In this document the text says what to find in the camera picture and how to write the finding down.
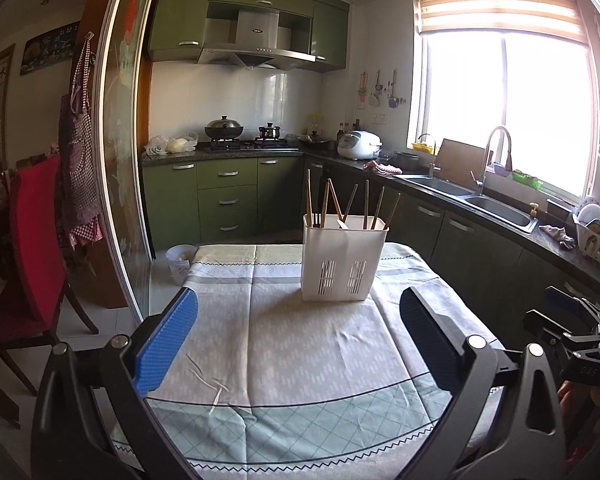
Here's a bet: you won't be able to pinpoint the ridged red-end chopstick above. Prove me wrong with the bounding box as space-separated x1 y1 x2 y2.
370 186 386 231

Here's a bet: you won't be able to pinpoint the long pale wooden chopstick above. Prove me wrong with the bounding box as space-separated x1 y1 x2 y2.
327 178 343 221

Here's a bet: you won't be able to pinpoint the long dark wooden chopstick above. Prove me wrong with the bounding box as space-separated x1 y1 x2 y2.
342 183 358 222

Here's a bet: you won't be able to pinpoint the ridged brown chopstick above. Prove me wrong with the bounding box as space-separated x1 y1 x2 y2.
363 180 370 230

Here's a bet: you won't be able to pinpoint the long light wooden chopstick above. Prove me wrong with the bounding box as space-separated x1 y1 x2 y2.
306 169 313 228

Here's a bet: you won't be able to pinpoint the long tan wooden chopstick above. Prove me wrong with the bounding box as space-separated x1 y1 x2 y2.
320 179 330 229

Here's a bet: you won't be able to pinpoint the steel kitchen sink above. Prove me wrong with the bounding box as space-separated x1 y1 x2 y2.
399 174 538 234

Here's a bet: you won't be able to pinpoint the steel kitchen faucet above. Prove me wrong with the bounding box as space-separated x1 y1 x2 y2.
469 125 513 196

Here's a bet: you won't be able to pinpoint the green lower kitchen cabinets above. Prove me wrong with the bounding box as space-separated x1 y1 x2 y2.
142 153 600 346

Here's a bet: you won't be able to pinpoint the green kitchen cabinets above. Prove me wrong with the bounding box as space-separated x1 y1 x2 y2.
142 153 600 346
148 0 349 73

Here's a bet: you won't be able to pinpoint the green upper kitchen cabinets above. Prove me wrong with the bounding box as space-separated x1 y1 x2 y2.
148 0 349 73

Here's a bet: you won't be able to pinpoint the grey dish rag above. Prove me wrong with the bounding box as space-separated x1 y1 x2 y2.
540 224 576 250

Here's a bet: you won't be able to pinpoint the white dish rack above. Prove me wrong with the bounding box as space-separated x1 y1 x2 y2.
571 196 600 264

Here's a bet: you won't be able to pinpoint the red upholstered chair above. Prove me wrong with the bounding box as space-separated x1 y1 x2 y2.
0 156 99 396

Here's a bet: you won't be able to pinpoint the white waste bin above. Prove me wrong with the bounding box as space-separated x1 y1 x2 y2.
166 244 198 285

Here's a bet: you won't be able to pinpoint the grey patterned tablecloth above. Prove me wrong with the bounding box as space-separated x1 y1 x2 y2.
147 243 492 479

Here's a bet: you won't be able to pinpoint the white slotted utensil holder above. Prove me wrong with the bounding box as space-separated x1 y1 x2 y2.
301 214 388 302

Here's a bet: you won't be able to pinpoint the wooden cutting board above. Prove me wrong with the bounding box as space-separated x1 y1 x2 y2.
436 139 484 188

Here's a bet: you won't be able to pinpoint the checkered hanging apron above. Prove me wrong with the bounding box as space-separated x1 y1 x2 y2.
58 32 102 247

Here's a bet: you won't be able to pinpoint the plastic bags on counter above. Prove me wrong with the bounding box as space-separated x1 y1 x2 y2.
144 133 199 157

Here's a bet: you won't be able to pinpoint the pink cloth on counter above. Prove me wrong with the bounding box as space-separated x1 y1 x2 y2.
363 160 403 176

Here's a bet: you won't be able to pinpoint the white rice cooker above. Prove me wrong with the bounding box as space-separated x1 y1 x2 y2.
337 130 382 160

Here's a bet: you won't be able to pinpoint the black wok with lid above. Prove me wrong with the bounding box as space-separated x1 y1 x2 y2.
204 115 244 141

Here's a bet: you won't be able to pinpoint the small black pot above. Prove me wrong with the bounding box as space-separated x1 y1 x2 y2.
259 122 280 140

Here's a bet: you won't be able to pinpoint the window roller blind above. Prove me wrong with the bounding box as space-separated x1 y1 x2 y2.
414 0 588 44

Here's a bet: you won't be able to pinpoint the glass sliding door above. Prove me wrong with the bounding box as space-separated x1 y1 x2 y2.
92 0 152 322

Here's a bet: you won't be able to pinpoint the steel range hood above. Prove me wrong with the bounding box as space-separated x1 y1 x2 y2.
198 8 316 70

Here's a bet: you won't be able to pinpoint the dark wall picture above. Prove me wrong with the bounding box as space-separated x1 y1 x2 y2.
20 22 80 76

